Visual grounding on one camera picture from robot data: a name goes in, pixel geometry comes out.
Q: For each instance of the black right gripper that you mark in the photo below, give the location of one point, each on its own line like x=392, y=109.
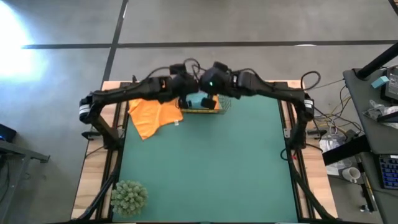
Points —
x=214, y=81

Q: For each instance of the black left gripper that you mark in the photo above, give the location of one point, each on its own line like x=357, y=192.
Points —
x=185, y=84

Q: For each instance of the teal microfiber towel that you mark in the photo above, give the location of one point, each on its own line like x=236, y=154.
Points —
x=196, y=99

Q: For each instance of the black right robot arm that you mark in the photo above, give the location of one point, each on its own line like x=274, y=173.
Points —
x=273, y=90

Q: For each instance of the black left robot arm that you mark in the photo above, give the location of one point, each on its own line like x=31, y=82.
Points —
x=124, y=91

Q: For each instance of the green table mat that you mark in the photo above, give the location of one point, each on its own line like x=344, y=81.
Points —
x=202, y=161

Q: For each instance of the green artificial plant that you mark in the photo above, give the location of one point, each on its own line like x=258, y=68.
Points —
x=129, y=199

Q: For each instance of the white paper sheet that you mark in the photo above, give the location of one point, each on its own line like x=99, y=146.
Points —
x=334, y=168

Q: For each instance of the black stand pole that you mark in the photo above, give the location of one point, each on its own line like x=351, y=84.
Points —
x=376, y=62

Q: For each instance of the light blue small box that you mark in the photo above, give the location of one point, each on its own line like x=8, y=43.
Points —
x=380, y=82

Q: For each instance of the clear plastic bag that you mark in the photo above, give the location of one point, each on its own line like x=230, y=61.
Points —
x=377, y=109

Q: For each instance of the white mug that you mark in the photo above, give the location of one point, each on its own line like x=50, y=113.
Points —
x=351, y=174

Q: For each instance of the grey side desk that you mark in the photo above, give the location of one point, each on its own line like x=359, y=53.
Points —
x=373, y=143

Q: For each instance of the dark tablet screen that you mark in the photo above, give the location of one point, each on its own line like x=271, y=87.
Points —
x=392, y=87

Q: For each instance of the grey metal stand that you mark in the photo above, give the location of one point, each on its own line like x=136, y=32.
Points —
x=18, y=151

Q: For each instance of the black device blue light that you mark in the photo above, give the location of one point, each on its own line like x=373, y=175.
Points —
x=7, y=133

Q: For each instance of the backlit keyboard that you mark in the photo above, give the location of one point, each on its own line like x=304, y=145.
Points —
x=390, y=171

